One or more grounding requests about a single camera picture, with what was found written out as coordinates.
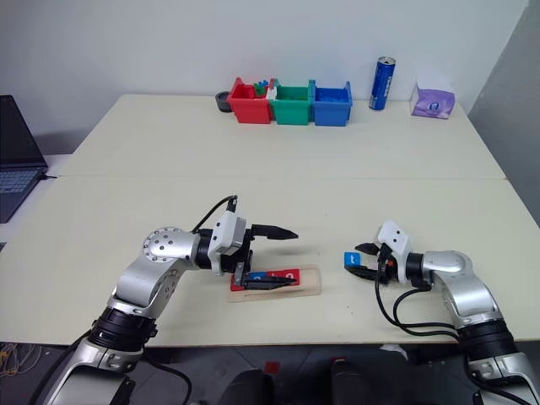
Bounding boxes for dark rounded shape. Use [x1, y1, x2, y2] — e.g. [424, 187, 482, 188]
[223, 369, 275, 405]
[330, 358, 381, 405]

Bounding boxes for tangled thin wires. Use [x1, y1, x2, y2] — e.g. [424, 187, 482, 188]
[0, 341, 43, 376]

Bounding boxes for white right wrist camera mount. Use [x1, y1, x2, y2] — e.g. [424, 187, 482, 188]
[376, 219, 412, 284]

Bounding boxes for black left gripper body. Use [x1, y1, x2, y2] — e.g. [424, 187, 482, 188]
[221, 226, 255, 278]

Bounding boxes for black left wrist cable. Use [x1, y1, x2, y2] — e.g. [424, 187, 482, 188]
[192, 194, 240, 233]

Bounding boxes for red plastic bin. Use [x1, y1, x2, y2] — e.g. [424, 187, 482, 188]
[227, 76, 273, 125]

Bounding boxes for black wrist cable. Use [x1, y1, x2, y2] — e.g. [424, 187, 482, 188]
[192, 194, 240, 233]
[373, 248, 465, 338]

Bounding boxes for blue drink can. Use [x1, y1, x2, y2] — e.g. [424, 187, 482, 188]
[369, 55, 398, 112]

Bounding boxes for blue plastic bin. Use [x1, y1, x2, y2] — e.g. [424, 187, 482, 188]
[310, 79, 354, 127]

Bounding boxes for black round bowl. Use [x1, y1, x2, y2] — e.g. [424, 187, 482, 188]
[214, 90, 234, 114]

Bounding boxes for green plastic bin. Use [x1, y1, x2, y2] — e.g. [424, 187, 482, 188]
[268, 78, 314, 127]

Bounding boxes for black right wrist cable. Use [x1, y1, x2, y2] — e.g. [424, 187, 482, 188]
[373, 248, 465, 338]

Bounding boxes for purple tissue pack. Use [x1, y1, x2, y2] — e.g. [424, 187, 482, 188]
[411, 78, 457, 122]

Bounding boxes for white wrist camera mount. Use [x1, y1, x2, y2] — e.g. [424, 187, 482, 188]
[376, 219, 412, 284]
[208, 210, 248, 278]

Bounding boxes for wooden letter tray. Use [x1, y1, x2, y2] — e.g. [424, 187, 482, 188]
[227, 264, 322, 304]

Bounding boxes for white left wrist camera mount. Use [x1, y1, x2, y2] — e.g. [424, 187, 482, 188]
[208, 210, 248, 278]

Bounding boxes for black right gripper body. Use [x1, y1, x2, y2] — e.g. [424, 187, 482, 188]
[370, 244, 400, 285]

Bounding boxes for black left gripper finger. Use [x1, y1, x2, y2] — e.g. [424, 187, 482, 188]
[235, 263, 298, 292]
[251, 224, 300, 242]

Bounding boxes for dark laptop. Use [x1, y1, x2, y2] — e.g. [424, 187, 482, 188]
[0, 94, 50, 224]

